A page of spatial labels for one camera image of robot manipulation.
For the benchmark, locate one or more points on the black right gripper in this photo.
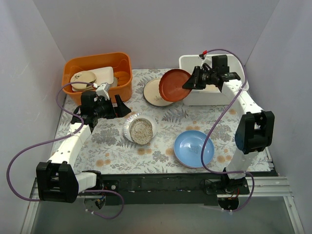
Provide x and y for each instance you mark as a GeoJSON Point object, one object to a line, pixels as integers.
{"type": "Point", "coordinates": [197, 78]}

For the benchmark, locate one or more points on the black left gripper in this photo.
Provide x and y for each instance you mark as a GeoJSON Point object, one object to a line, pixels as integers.
{"type": "Point", "coordinates": [116, 108]}

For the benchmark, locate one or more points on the cream blue tree plate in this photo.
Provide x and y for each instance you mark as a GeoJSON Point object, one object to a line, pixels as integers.
{"type": "Point", "coordinates": [211, 89]}

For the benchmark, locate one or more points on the brown speckled saucer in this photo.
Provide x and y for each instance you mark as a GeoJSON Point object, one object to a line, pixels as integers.
{"type": "Point", "coordinates": [141, 131]}

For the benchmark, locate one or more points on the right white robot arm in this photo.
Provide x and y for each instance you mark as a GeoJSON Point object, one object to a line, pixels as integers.
{"type": "Point", "coordinates": [255, 129]}

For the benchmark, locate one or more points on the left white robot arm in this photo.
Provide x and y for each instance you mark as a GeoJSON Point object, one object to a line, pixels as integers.
{"type": "Point", "coordinates": [56, 178]}

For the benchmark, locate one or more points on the white plastic bin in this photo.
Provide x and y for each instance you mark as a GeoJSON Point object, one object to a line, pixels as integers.
{"type": "Point", "coordinates": [200, 97]}

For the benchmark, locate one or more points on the white ribbed deep plate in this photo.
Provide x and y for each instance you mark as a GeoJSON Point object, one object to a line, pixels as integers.
{"type": "Point", "coordinates": [128, 122]}

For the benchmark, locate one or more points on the cream green twig plate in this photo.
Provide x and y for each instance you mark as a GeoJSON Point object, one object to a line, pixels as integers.
{"type": "Point", "coordinates": [152, 94]}

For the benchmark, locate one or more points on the white rectangular dish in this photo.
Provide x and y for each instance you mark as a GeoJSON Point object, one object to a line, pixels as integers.
{"type": "Point", "coordinates": [105, 74]}

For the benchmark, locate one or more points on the floral patterned table mat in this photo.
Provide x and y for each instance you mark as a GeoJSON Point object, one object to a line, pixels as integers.
{"type": "Point", "coordinates": [107, 149]}

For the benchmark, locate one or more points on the orange plastic tub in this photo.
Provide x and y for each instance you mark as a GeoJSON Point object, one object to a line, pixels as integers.
{"type": "Point", "coordinates": [120, 62]}

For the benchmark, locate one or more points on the beige plate in tub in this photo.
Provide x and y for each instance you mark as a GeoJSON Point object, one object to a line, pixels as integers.
{"type": "Point", "coordinates": [80, 87]}

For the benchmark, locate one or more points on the cream round plate with bird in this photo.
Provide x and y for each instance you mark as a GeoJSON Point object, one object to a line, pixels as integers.
{"type": "Point", "coordinates": [84, 76]}

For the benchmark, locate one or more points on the light blue plate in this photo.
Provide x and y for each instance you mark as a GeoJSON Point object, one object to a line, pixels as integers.
{"type": "Point", "coordinates": [187, 148]}

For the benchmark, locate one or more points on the pink plate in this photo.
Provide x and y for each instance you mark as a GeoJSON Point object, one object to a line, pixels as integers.
{"type": "Point", "coordinates": [176, 158]}

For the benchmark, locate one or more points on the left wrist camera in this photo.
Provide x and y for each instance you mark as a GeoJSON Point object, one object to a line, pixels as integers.
{"type": "Point", "coordinates": [102, 91]}

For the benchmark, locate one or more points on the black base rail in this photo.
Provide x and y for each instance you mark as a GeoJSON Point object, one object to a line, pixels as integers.
{"type": "Point", "coordinates": [190, 188]}

